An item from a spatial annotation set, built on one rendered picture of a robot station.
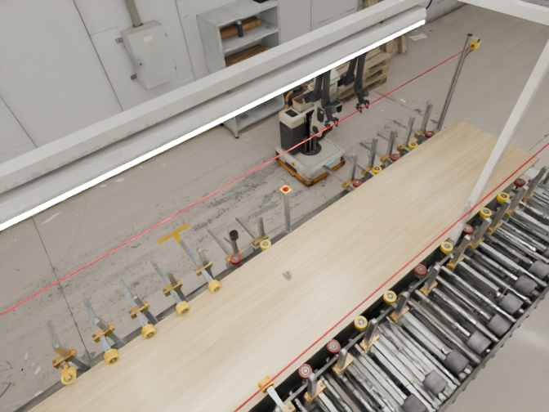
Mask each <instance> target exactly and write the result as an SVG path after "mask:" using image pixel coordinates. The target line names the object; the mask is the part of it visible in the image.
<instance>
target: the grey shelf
mask: <svg viewBox="0 0 549 412"><path fill-rule="evenodd" d="M196 16H197V21H198V24H199V31H200V35H201V39H202V43H203V49H204V54H205V57H206V62H207V65H208V73H209V75H210V74H214V73H216V72H217V71H220V70H222V69H225V68H226V66H225V57H227V56H230V55H233V54H235V53H237V52H241V51H243V50H245V49H248V48H250V47H253V46H256V45H258V44H260V43H261V46H265V47H266V49H267V48H269V47H271V48H274V47H277V46H279V45H281V44H282V42H281V26H280V10H279V2H277V1H275V0H269V1H267V2H263V3H261V4H260V3H258V2H254V1H253V0H238V1H235V2H231V3H228V4H226V5H224V6H221V7H217V8H214V9H211V10H209V11H205V12H203V13H200V14H198V15H196ZM254 16H256V17H257V18H259V19H260V22H261V25H259V26H257V27H254V28H252V29H248V30H246V31H243V37H242V38H240V37H239V36H238V34H235V35H233V36H230V37H228V38H224V39H221V35H220V29H223V28H225V27H227V26H230V25H233V24H236V23H237V22H236V20H240V19H241V21H243V20H246V19H249V18H251V17H254ZM223 59H224V60H223ZM283 93H284V92H281V93H280V94H278V95H276V96H273V97H271V98H270V99H268V100H266V101H263V102H262V103H260V104H258V105H254V106H253V107H251V108H249V109H247V110H245V111H243V112H241V113H239V114H237V115H235V116H233V117H231V118H229V119H227V120H225V121H223V122H220V125H221V126H223V124H224V125H226V126H227V127H228V128H229V129H230V130H231V131H232V132H234V135H235V138H236V139H237V138H239V135H238V131H239V130H241V129H243V128H245V127H247V126H248V125H250V124H252V123H255V122H257V121H259V120H261V119H263V118H265V117H267V116H269V115H271V114H273V113H275V112H277V111H279V110H281V109H285V104H284V98H283Z"/></svg>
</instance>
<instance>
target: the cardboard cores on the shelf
mask: <svg viewBox="0 0 549 412"><path fill-rule="evenodd" d="M259 25H261V22H260V19H259V18H257V17H256V16H254V17H251V18H249V19H246V20H243V21H242V26H243V31H246V30H248V29H252V28H254V27H257V26H259ZM237 33H238V30H237V23H236V24H233V25H230V26H227V27H225V28H223V29H220V35H221V39H224V38H228V37H230V36H233V35H235V34H237ZM270 49H271V47H269V48H267V49H266V47H265V46H261V44H258V45H256V46H253V47H250V48H248V49H245V50H243V51H239V52H237V53H235V54H233V55H230V56H227V57H225V66H226V68H227V67H230V66H232V65H235V64H237V63H239V62H241V61H243V60H246V59H248V58H250V57H253V56H255V55H258V54H260V53H262V52H265V51H268V50H270Z"/></svg>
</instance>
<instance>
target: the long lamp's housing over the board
mask: <svg viewBox="0 0 549 412"><path fill-rule="evenodd" d="M426 18H427V13H426V8H425V7H423V6H420V5H416V6H413V7H410V8H409V9H407V10H404V11H402V12H400V13H398V14H395V15H393V16H391V17H389V18H386V19H384V20H383V24H381V23H378V22H377V23H376V24H374V25H371V26H369V27H367V28H365V29H361V30H360V31H358V32H356V33H354V34H351V35H349V36H347V37H345V38H342V39H340V40H338V41H336V42H334V43H331V44H329V45H327V46H325V47H322V48H320V49H319V50H316V51H313V52H311V53H310V54H307V55H305V56H303V57H301V58H298V59H296V60H294V61H292V62H289V63H287V64H286V65H283V66H280V67H279V68H277V69H274V70H271V71H270V72H268V73H266V74H263V75H261V76H259V77H257V78H254V79H252V80H250V81H248V82H246V83H243V84H241V85H239V86H237V87H234V88H232V89H230V94H229V93H228V92H223V93H222V94H219V95H217V96H214V97H213V98H210V99H208V100H206V101H204V102H201V103H199V104H197V105H195V106H192V107H190V108H189V109H187V110H183V111H181V112H180V113H178V114H174V115H173V116H171V117H169V118H167V119H164V120H162V121H160V122H158V123H155V124H153V125H151V126H148V127H147V128H144V129H142V130H140V131H138V132H135V133H133V134H131V135H129V136H127V137H124V138H122V139H120V140H118V141H116V142H113V143H111V144H109V145H107V146H104V147H102V148H100V149H99V150H95V151H93V152H91V153H90V154H86V155H84V156H83V157H81V158H79V159H76V160H74V161H72V162H70V163H67V164H65V165H63V166H61V167H58V168H56V169H54V170H52V171H50V172H47V173H45V174H43V175H41V176H39V177H36V178H34V179H32V180H30V181H27V182H25V183H23V184H21V185H19V186H16V187H14V188H12V189H10V190H7V191H5V192H3V193H1V194H0V225H2V224H3V223H6V222H9V221H10V220H12V219H14V218H16V217H18V216H20V215H22V214H24V213H27V212H29V211H31V210H33V209H35V208H37V207H39V206H41V205H43V204H45V203H47V202H49V201H51V200H53V199H56V198H58V197H60V196H62V195H64V194H66V193H68V192H70V191H72V190H74V189H76V188H78V187H80V186H83V185H85V184H87V183H88V182H90V181H93V180H95V179H97V178H98V177H101V176H103V175H105V174H107V173H109V172H112V171H113V170H115V169H117V168H120V167H122V166H123V165H125V164H127V163H130V162H132V161H134V160H136V159H139V158H140V157H142V156H144V155H147V154H148V153H150V152H152V151H154V150H157V149H159V148H161V147H163V146H165V145H167V144H169V143H171V142H173V141H175V140H177V139H179V138H182V137H184V136H186V135H188V134H190V133H192V132H194V131H196V130H198V129H200V128H202V127H204V126H207V125H208V124H210V123H213V122H215V121H217V120H218V119H221V118H223V117H225V116H226V115H228V114H232V113H234V112H235V111H237V110H240V109H242V108H243V107H245V106H247V105H250V104H252V103H253V102H255V101H259V100H260V99H262V98H264V97H266V96H269V95H270V94H272V93H274V92H277V91H278V90H281V89H283V88H285V87H287V86H289V85H291V84H293V83H295V82H297V81H299V80H301V79H303V78H306V77H308V76H310V75H312V74H314V73H316V72H318V71H320V70H322V69H324V68H326V67H328V66H330V65H333V64H335V63H337V62H338V61H340V60H343V59H345V58H347V57H348V56H351V55H353V54H355V53H357V52H360V51H362V50H363V49H365V48H367V47H370V46H372V45H373V44H375V43H378V42H380V41H382V40H384V39H386V38H389V37H390V36H392V35H394V34H397V33H398V32H400V31H402V30H404V29H407V28H409V27H411V26H413V25H415V24H417V23H419V22H421V21H422V23H423V24H425V22H426Z"/></svg>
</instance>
